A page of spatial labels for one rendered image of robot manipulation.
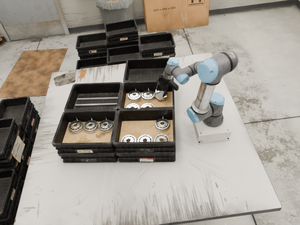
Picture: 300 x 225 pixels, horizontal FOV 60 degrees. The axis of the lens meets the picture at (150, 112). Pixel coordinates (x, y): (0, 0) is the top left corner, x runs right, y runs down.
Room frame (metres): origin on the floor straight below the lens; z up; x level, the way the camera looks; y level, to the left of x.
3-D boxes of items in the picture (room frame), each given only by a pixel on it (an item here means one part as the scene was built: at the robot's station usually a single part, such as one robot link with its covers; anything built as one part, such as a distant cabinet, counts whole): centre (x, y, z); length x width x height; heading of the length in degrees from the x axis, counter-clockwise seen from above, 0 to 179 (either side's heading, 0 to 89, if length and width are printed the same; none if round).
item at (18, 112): (1.90, 1.37, 0.31); 0.40 x 0.30 x 0.34; 1
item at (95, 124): (1.25, 0.43, 0.86); 0.10 x 0.10 x 0.01
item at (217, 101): (1.22, -0.44, 0.97); 0.13 x 0.12 x 0.14; 116
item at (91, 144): (1.18, 0.44, 0.92); 0.40 x 0.30 x 0.02; 83
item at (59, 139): (1.18, 0.44, 0.87); 0.40 x 0.30 x 0.11; 83
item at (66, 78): (2.02, 0.77, 0.71); 0.22 x 0.19 x 0.01; 91
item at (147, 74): (1.72, -0.03, 0.87); 0.40 x 0.30 x 0.11; 83
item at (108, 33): (3.07, 0.23, 0.37); 0.42 x 0.34 x 0.46; 91
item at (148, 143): (1.13, 0.04, 0.92); 0.40 x 0.30 x 0.02; 83
